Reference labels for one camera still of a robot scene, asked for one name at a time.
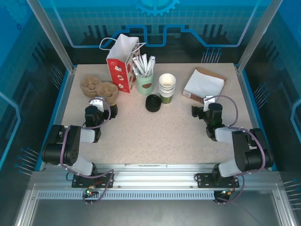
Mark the red white paper gift bag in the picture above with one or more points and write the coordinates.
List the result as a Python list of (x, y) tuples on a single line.
[(117, 70)]

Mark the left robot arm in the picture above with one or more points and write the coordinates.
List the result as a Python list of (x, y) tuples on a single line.
[(70, 146)]

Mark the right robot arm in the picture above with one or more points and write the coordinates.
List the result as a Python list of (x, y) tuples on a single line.
[(242, 150)]

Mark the mint green holder cup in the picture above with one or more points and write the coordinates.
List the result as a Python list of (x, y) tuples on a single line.
[(141, 90)]

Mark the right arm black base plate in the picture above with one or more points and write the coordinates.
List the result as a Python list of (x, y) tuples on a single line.
[(204, 180)]

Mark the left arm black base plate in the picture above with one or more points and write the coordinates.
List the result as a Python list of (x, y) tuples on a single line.
[(103, 181)]

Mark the aluminium mounting rail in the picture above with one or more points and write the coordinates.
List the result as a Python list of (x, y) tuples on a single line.
[(152, 176)]

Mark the aluminium frame post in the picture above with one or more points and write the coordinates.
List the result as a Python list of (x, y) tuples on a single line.
[(256, 33), (50, 35)]

